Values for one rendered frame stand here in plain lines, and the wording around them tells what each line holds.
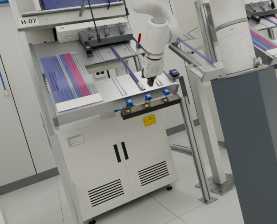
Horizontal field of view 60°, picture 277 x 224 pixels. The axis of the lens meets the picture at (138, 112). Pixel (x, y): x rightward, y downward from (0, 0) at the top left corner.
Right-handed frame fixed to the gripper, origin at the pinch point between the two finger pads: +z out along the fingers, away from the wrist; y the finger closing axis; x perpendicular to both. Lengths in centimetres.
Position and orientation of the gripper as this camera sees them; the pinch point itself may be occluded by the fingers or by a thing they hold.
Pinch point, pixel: (150, 82)
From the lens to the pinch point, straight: 120.6
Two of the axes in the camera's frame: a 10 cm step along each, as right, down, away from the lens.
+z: -0.7, 7.0, 7.1
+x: -4.4, -6.6, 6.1
